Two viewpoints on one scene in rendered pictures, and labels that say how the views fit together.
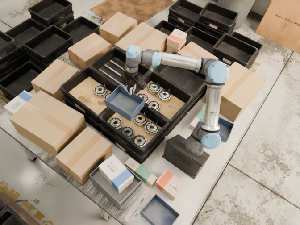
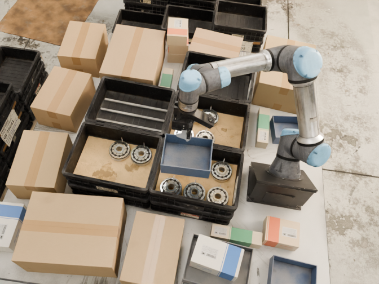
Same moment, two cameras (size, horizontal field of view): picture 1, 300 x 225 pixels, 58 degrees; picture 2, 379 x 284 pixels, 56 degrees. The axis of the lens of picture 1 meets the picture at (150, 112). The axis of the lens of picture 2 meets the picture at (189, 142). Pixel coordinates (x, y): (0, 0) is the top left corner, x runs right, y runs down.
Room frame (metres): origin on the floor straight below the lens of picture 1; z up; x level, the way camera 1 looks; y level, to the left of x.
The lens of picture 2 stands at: (0.37, 0.50, 2.40)
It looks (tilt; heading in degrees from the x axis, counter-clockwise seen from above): 58 degrees down; 333
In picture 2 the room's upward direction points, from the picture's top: 7 degrees clockwise
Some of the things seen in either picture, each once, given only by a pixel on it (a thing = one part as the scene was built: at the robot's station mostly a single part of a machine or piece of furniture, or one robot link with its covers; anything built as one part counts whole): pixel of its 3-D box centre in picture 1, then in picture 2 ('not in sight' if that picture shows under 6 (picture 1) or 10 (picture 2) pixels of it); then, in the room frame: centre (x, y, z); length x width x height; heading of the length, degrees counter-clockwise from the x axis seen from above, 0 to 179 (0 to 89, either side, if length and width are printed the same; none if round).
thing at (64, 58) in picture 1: (61, 61); (10, 127); (1.96, 0.98, 0.41); 0.31 x 0.02 x 0.16; 151
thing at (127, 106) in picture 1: (125, 102); (186, 155); (1.02, 0.17, 1.10); 0.20 x 0.15 x 0.07; 62
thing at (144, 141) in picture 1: (139, 140); (217, 196); (0.90, 0.05, 0.86); 0.10 x 0.10 x 0.01
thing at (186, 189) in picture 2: (127, 131); (194, 192); (0.95, 0.14, 0.86); 0.10 x 0.10 x 0.01
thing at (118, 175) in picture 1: (116, 173); (216, 257); (0.65, 0.16, 0.85); 0.20 x 0.12 x 0.09; 50
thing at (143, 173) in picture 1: (140, 172); (236, 236); (0.73, 0.01, 0.73); 0.24 x 0.06 x 0.06; 58
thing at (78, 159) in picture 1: (85, 155); (154, 253); (0.78, 0.40, 0.78); 0.30 x 0.22 x 0.16; 149
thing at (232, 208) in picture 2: (134, 120); (198, 172); (1.02, 0.10, 0.92); 0.40 x 0.30 x 0.02; 58
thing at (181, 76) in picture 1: (181, 77); (216, 83); (1.52, -0.22, 0.87); 0.40 x 0.30 x 0.11; 58
